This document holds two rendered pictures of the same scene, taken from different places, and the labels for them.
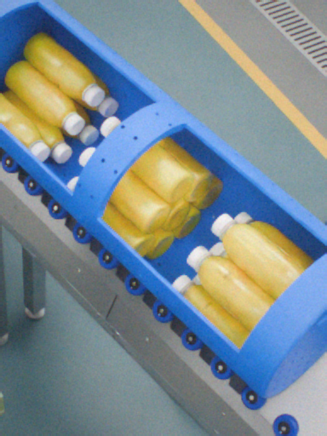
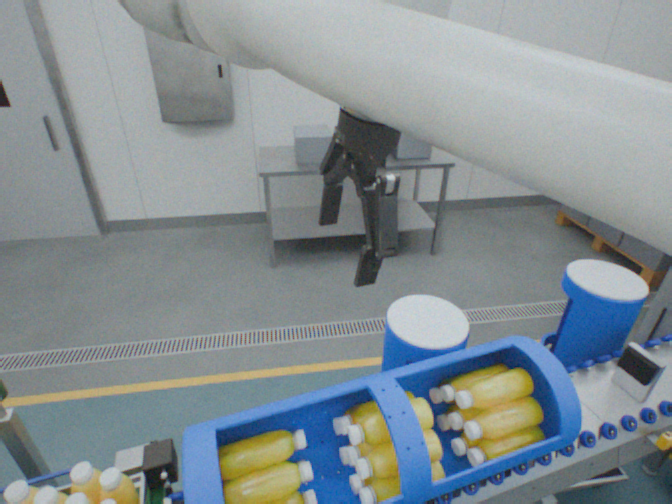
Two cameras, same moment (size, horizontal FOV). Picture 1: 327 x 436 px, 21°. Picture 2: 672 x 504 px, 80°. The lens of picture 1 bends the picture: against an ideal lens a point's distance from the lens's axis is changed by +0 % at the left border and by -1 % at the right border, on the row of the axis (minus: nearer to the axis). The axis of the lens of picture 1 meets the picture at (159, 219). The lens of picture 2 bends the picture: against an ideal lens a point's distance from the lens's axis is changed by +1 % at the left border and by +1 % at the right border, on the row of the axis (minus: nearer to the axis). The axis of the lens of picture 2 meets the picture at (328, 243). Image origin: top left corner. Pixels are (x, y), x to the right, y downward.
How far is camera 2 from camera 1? 109 cm
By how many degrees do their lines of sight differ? 47
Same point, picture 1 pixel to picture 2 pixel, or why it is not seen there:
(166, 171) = (420, 411)
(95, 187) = (420, 469)
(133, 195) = not seen: hidden behind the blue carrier
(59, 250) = not seen: outside the picture
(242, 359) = (564, 437)
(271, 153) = (222, 404)
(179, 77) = (129, 429)
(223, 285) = (507, 422)
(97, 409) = not seen: outside the picture
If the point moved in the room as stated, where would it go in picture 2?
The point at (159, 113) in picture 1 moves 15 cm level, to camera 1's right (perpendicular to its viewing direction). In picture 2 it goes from (383, 388) to (408, 347)
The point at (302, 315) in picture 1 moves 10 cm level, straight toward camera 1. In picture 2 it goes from (565, 379) to (613, 407)
